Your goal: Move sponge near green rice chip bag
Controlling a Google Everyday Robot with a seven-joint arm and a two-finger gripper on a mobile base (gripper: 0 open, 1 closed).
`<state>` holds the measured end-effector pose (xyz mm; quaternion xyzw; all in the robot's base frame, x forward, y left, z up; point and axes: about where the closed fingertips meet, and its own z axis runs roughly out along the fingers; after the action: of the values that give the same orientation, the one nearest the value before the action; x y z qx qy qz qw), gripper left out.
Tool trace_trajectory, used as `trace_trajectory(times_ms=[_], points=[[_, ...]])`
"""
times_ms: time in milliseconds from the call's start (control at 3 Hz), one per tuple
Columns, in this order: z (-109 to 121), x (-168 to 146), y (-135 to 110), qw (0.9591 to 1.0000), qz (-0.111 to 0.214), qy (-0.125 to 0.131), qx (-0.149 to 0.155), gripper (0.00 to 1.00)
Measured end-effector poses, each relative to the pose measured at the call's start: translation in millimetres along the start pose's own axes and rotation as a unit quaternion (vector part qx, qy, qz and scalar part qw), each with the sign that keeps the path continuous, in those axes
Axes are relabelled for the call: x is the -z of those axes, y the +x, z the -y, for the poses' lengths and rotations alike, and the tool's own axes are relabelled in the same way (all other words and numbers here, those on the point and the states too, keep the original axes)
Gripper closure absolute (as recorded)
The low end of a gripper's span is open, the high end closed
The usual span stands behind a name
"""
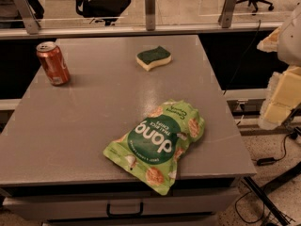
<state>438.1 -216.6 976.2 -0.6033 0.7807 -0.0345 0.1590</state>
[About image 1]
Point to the middle metal bracket post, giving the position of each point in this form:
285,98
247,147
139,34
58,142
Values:
150,14

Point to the grey drawer with black handle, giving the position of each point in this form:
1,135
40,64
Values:
106,205

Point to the green rice chip bag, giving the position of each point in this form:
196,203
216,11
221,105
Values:
151,151

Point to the green and yellow sponge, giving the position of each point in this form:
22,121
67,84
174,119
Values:
153,58

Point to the black office chair base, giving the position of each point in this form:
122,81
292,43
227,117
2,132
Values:
255,3

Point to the right metal bracket post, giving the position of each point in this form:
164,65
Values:
226,15

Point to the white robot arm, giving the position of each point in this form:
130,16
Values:
289,40

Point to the black office chair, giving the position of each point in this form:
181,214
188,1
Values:
107,11

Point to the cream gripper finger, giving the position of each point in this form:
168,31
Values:
283,95
269,44

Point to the left metal bracket post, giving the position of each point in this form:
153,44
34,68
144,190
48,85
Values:
31,24

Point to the black power adapter with cable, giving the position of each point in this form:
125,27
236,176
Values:
271,160

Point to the horizontal metal rail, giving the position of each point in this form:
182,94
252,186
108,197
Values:
130,31

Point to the metal bracket post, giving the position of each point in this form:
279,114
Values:
31,24
226,15
150,14

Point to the orange soda can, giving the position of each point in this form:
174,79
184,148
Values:
53,63

